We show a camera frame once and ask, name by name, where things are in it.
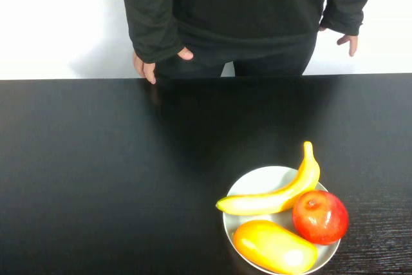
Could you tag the person left hand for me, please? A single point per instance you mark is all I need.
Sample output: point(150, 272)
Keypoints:
point(353, 44)

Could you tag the person right hand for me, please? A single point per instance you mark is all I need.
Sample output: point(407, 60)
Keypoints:
point(145, 70)

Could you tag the yellow plastic banana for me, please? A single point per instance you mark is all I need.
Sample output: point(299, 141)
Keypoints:
point(273, 199)

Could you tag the person left arm black sleeve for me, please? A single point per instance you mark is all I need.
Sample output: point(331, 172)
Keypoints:
point(347, 1)

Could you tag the person arm black sleeve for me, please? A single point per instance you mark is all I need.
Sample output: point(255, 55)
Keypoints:
point(151, 20)
point(347, 1)

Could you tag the person right arm black sleeve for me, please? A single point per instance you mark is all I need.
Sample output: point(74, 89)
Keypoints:
point(151, 20)

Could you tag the white round plate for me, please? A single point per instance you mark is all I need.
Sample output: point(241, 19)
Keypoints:
point(264, 180)

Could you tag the red plastic apple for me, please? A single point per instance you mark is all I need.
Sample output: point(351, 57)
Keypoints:
point(322, 220)

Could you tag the orange yellow plastic mango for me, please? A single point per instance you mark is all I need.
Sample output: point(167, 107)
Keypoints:
point(273, 246)

